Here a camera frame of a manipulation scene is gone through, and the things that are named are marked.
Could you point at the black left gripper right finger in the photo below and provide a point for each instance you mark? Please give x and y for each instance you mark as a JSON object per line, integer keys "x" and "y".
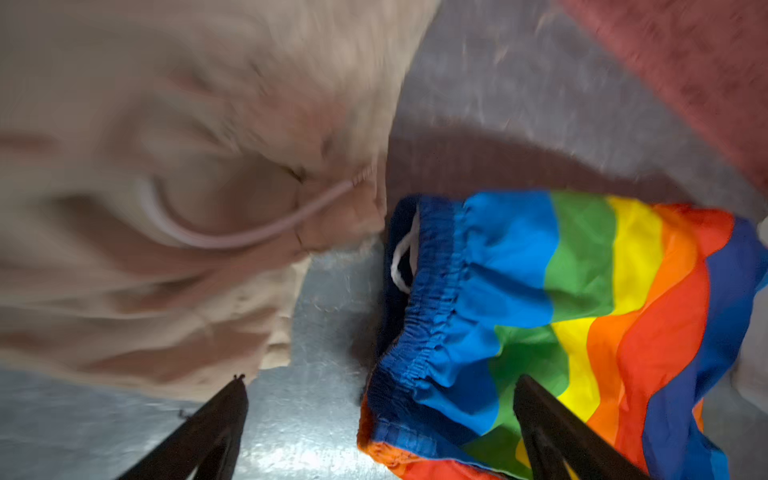
{"x": 559, "y": 445}

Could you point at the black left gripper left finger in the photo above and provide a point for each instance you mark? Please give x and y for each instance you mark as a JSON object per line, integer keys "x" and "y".
{"x": 205, "y": 446}

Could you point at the multicolour striped shorts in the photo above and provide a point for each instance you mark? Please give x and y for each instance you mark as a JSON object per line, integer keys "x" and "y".
{"x": 627, "y": 313}

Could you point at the beige shorts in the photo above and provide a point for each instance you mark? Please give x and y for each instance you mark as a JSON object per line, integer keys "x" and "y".
{"x": 168, "y": 169}

